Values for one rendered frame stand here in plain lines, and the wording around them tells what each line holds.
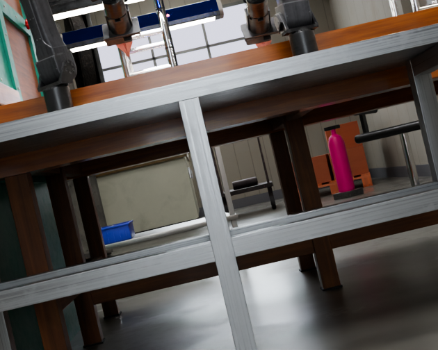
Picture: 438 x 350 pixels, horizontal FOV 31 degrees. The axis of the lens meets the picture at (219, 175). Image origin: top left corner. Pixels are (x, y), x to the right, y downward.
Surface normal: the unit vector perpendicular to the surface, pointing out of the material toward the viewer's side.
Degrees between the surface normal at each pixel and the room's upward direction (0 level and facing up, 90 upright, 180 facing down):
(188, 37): 90
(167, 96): 90
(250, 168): 90
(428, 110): 90
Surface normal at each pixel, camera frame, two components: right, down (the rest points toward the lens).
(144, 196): 0.02, -0.01
